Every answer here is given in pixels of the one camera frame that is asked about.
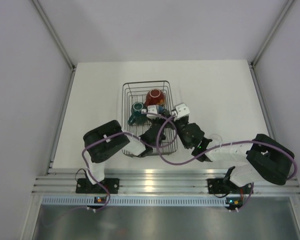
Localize dark green mug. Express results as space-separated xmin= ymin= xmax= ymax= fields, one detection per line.
xmin=127 ymin=101 xmax=147 ymax=126

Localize dark blue cup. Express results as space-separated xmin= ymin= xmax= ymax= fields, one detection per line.
xmin=157 ymin=105 xmax=170 ymax=118

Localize wire dish rack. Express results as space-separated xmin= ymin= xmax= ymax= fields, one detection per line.
xmin=121 ymin=80 xmax=178 ymax=158

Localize red cup white inside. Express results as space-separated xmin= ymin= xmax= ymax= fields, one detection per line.
xmin=144 ymin=88 xmax=166 ymax=107

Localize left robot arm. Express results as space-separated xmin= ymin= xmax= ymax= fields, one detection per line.
xmin=82 ymin=120 xmax=162 ymax=193

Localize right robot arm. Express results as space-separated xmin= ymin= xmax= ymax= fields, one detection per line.
xmin=173 ymin=115 xmax=297 ymax=194

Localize clear glass back right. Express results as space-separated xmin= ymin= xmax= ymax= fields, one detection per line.
xmin=209 ymin=133 xmax=223 ymax=145

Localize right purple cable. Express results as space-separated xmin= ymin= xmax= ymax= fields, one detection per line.
xmin=158 ymin=117 xmax=298 ymax=213

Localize purple cable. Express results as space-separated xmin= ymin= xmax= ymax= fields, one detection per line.
xmin=81 ymin=112 xmax=178 ymax=211
xmin=158 ymin=117 xmax=298 ymax=213

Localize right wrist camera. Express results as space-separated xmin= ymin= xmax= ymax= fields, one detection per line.
xmin=172 ymin=102 xmax=190 ymax=121

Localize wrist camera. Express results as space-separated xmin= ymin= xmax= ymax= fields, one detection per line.
xmin=141 ymin=105 xmax=158 ymax=117
xmin=172 ymin=102 xmax=190 ymax=121

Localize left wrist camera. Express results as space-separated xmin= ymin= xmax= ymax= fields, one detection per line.
xmin=141 ymin=105 xmax=158 ymax=117

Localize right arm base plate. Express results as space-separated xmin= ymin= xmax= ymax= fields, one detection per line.
xmin=207 ymin=178 xmax=230 ymax=198

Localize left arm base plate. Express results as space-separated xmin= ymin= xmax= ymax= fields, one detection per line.
xmin=75 ymin=177 xmax=120 ymax=194

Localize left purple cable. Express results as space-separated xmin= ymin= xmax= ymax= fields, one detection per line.
xmin=81 ymin=112 xmax=178 ymax=211

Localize right aluminium frame post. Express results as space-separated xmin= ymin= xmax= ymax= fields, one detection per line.
xmin=250 ymin=0 xmax=296 ymax=70

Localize aluminium frame post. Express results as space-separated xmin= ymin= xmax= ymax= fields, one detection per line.
xmin=30 ymin=0 xmax=76 ymax=71
xmin=250 ymin=0 xmax=296 ymax=70

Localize aluminium mounting rail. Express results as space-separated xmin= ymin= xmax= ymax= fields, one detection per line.
xmin=31 ymin=169 xmax=300 ymax=197

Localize slotted cable duct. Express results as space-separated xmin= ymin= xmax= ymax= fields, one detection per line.
xmin=41 ymin=196 xmax=229 ymax=207

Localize left aluminium frame post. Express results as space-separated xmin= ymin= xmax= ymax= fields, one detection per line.
xmin=30 ymin=0 xmax=76 ymax=71

